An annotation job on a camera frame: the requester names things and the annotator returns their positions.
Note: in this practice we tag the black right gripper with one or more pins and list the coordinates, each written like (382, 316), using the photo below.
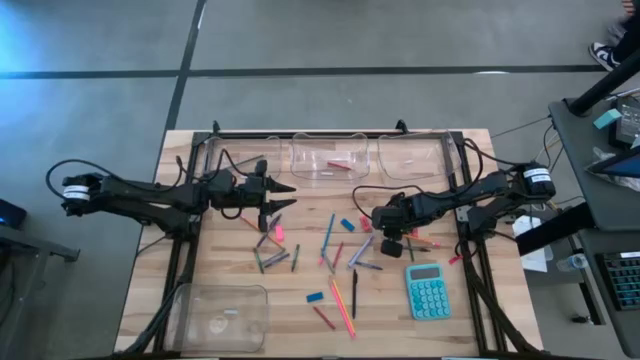
(387, 217)

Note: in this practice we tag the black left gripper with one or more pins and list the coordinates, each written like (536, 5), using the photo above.
(227, 192)

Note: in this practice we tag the red eraser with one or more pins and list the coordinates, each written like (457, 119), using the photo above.
(365, 223)

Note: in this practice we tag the purple crayon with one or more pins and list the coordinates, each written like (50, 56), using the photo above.
(274, 223)
(277, 261)

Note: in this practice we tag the green pencil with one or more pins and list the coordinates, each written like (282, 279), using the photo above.
(410, 249)

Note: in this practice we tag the orange pencil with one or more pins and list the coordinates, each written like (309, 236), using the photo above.
(425, 240)
(250, 224)

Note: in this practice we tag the blue eraser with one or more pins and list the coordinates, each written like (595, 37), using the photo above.
(347, 225)
(315, 297)

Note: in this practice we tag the silver purple pen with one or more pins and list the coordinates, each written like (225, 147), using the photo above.
(361, 251)

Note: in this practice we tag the grey-green pencil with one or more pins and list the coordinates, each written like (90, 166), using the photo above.
(250, 161)

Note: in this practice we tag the black pen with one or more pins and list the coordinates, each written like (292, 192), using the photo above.
(354, 294)
(421, 248)

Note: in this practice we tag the grey-purple crayon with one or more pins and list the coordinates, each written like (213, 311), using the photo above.
(274, 257)

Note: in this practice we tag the blue pencil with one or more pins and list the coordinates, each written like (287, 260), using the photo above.
(327, 237)

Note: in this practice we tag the green pen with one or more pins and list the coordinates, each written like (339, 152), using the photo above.
(295, 257)

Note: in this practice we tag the dark green crayon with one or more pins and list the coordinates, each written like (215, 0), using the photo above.
(328, 264)

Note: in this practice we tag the yellow pencil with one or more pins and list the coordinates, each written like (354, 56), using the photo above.
(345, 306)

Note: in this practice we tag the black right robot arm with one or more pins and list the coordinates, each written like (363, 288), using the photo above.
(465, 192)

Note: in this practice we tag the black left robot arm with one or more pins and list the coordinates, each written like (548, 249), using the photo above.
(150, 197)

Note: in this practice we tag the clear plastic bin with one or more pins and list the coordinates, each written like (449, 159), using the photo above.
(310, 150)
(425, 150)
(220, 150)

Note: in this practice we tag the red tag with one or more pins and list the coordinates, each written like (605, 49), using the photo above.
(455, 259)

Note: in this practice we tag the teal calculator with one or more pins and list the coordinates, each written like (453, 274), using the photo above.
(427, 295)

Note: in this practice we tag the pink pencil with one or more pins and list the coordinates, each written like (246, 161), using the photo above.
(339, 310)

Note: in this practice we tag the large clear plastic tray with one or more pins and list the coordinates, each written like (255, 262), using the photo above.
(200, 300)

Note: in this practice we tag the white paper sheet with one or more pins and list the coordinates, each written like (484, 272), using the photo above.
(537, 260)

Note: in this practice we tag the clear water bottle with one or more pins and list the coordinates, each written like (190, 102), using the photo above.
(572, 262)

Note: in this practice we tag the black standing desk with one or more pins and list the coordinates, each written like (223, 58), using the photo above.
(570, 150)

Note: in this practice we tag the computer monitor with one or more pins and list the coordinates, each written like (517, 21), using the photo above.
(620, 167)

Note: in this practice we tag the teal box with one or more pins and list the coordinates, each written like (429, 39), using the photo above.
(607, 118)

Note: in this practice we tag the crumpled plastic bag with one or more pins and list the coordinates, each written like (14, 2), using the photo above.
(627, 184)

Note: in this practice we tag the black keyboard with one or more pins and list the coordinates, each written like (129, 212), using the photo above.
(622, 280)

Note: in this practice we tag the black monitor pole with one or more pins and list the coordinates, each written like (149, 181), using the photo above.
(605, 85)

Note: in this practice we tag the black electronic device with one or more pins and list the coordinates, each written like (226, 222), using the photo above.
(629, 122)

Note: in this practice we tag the black device blue light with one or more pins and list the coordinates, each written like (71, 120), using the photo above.
(10, 214)

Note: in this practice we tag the person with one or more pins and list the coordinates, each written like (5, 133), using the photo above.
(602, 55)

